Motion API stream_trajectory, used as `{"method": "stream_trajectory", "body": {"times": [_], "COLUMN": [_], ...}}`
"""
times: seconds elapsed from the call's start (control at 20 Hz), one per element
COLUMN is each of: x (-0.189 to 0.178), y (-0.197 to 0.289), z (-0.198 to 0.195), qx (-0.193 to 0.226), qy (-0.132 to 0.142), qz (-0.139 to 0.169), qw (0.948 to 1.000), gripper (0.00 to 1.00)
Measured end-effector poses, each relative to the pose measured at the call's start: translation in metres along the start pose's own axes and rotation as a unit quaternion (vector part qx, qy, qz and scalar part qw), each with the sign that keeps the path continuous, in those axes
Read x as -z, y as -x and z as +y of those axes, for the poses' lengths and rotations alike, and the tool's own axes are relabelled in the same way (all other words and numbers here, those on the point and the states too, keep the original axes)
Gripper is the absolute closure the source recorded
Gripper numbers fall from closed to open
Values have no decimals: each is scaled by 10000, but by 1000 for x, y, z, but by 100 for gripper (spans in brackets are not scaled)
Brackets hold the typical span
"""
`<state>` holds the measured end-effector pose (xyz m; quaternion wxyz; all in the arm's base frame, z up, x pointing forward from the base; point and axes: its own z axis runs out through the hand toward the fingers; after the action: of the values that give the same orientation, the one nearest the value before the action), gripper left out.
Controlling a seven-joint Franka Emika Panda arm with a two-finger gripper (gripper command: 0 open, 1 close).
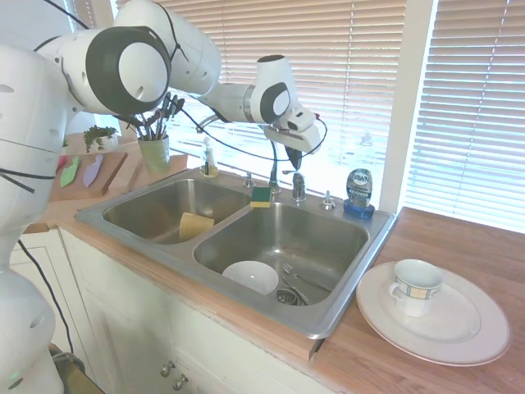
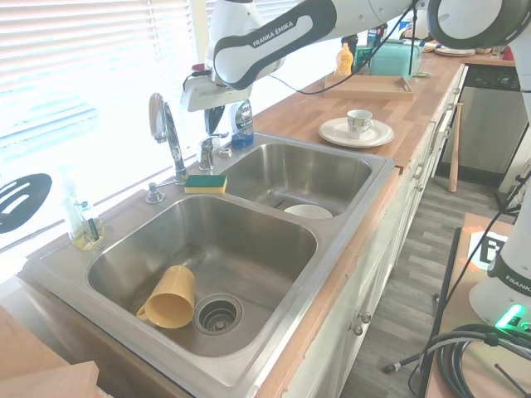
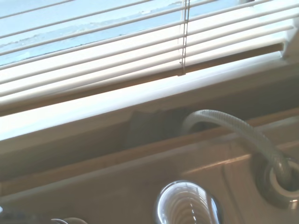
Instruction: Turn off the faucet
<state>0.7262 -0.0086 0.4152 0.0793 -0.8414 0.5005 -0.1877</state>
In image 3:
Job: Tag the chrome faucet base dome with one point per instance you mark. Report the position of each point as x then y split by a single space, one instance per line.
188 203

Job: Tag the white window sill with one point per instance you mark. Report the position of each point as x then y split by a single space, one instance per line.
121 109

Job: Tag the white window blinds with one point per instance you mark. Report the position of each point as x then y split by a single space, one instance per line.
116 58

